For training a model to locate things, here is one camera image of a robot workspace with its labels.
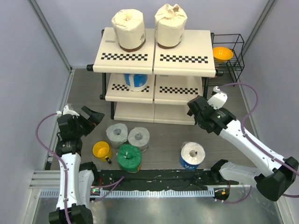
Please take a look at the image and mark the yellow bowl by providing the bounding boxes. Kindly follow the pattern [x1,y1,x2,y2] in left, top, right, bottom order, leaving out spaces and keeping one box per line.
[213,47,234,63]

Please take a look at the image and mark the cream roll with brown band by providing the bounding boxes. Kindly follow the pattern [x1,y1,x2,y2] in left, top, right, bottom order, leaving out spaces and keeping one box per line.
[111,9,146,52]

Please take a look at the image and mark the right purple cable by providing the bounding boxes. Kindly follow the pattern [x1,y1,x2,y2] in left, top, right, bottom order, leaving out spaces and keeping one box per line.
[218,83,299,204]

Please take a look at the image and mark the grey paper roll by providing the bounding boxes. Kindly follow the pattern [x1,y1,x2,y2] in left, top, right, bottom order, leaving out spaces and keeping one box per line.
[128,127,150,153]
[106,123,128,149]

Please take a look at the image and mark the cream three-tier checkered shelf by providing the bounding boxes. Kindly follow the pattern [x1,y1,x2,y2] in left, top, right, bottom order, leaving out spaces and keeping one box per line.
[86,27,216,125]

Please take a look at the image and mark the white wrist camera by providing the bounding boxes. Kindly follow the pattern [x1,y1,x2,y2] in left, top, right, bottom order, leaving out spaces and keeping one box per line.
[56,104,80,118]
[207,86,228,110]

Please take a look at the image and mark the black wire basket rack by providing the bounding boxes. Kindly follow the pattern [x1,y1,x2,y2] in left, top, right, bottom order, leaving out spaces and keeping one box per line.
[209,33,245,86]

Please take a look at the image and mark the cream paper roll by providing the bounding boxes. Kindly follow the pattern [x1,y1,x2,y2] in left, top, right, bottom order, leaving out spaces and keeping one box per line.
[155,3,188,49]

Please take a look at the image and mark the blue roll front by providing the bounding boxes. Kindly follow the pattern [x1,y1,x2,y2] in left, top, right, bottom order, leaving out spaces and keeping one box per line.
[179,141,206,171]

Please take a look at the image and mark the green wrapped paper roll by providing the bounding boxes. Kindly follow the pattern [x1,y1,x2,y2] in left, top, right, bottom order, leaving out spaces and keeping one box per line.
[117,144,142,173]

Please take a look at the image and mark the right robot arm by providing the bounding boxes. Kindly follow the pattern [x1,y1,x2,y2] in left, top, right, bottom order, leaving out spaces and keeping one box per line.
[187,96,299,202]

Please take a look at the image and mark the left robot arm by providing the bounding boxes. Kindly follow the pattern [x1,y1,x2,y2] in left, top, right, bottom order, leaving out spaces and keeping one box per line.
[49,105,105,224]

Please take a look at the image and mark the yellow cup with handle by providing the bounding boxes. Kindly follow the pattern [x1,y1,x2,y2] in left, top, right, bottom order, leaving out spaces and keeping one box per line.
[92,141,113,164]

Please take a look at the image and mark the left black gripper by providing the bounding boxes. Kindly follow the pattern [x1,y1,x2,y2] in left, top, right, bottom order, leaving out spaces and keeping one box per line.
[73,106,104,137]

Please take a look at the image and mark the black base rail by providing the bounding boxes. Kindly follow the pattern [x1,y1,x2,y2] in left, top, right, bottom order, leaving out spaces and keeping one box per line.
[93,169,239,191]

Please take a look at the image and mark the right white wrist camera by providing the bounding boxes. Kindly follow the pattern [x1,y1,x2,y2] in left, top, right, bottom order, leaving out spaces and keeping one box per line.
[207,86,228,110]

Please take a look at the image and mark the white slotted cable duct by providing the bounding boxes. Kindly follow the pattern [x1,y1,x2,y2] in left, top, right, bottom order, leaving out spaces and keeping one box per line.
[39,188,214,198]

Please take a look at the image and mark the blue roll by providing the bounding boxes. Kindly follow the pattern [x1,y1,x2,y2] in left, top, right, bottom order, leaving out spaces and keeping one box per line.
[123,74,148,91]
[179,141,206,171]

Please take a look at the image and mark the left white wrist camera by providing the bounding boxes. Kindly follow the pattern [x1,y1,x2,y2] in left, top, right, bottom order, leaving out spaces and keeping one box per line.
[56,104,80,118]

